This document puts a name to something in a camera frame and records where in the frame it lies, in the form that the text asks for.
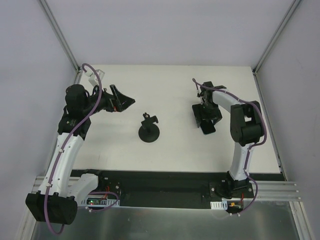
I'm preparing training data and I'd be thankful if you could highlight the black phone teal case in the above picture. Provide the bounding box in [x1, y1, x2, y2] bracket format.
[200, 120, 216, 135]

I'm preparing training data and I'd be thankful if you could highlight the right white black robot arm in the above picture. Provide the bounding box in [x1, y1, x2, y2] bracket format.
[192, 79, 267, 199]

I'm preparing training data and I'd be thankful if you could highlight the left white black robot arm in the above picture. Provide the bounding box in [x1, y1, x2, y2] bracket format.
[25, 84, 135, 225]

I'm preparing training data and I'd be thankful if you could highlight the black round-base phone stand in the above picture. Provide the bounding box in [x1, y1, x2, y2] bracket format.
[138, 112, 160, 143]

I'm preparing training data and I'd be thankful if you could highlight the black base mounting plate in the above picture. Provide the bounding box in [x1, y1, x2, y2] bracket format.
[69, 168, 255, 208]

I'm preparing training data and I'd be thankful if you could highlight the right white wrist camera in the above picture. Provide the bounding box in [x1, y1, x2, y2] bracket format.
[196, 88, 203, 104]

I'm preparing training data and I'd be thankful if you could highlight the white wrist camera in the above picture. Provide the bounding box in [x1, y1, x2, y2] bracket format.
[84, 69, 105, 87]
[196, 88, 203, 104]

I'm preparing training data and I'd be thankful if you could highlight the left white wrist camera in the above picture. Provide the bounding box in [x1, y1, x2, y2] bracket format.
[84, 69, 105, 87]

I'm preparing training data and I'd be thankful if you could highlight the right white cable duct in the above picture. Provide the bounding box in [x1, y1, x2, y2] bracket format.
[210, 200, 228, 211]

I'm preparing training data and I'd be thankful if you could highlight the white cable duct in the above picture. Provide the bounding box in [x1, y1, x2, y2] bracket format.
[210, 200, 228, 211]
[78, 196, 120, 208]

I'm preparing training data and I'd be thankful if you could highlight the left aluminium corner post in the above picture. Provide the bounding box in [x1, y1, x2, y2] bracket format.
[37, 0, 81, 73]

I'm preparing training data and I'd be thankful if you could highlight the aluminium corner post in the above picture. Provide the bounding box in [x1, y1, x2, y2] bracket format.
[37, 0, 81, 73]
[252, 0, 303, 76]

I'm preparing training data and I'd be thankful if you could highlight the left white cable duct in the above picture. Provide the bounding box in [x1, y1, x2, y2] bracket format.
[78, 196, 120, 208]

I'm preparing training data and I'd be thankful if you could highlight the right aluminium corner post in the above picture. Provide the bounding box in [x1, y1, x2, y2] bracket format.
[252, 0, 303, 76]

